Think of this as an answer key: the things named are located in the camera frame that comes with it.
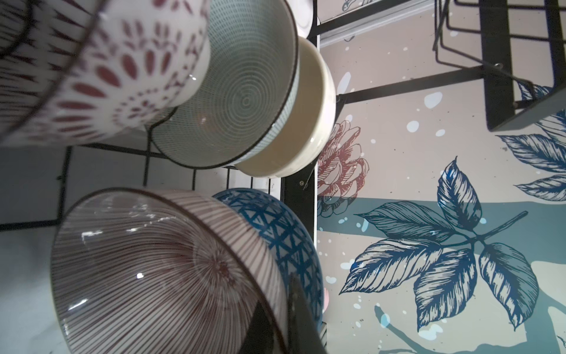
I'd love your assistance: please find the maroon striped bowl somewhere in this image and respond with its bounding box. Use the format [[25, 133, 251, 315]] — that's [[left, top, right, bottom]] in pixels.
[[50, 187, 289, 353]]

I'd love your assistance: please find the aluminium frame corner post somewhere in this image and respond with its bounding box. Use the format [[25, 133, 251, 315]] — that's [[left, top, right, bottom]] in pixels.
[[312, 1, 434, 48]]

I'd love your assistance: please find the cream ceramic bowl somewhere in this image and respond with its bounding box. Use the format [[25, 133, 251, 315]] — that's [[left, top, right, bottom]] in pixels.
[[236, 38, 336, 178]]

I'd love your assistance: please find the patterned ceramic bowl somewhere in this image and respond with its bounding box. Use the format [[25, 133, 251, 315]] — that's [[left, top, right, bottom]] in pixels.
[[1, 1, 211, 148]]

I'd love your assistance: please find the black wire dish rack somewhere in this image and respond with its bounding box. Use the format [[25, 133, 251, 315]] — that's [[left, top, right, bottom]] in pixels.
[[1, 9, 565, 353]]

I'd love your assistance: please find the blue triangle pattern bowl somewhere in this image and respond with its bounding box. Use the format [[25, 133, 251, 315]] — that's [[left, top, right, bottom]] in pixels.
[[213, 188, 324, 329]]

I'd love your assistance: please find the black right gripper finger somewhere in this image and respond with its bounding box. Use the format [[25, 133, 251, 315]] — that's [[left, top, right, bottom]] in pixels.
[[240, 274, 326, 353]]

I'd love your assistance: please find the light green glazed bowl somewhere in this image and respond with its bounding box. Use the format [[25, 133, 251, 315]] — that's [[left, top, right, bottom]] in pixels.
[[152, 1, 300, 169]]

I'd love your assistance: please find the white plastic bowl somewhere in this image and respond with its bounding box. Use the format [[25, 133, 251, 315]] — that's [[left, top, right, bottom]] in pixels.
[[287, 0, 314, 38]]

